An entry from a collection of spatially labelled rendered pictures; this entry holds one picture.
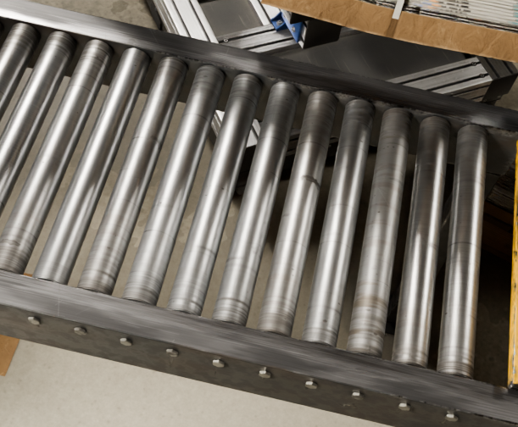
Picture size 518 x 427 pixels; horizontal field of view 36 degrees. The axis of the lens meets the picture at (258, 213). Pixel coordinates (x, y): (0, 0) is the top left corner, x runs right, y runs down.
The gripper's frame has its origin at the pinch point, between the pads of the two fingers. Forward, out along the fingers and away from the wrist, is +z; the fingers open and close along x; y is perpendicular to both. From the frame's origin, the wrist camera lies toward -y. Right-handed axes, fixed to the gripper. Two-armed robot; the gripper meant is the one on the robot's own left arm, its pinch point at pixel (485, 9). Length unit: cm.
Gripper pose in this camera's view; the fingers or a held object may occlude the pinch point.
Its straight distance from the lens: 142.5
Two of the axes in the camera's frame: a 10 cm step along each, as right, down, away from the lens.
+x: -1.4, 5.9, -7.9
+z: -9.8, -2.2, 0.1
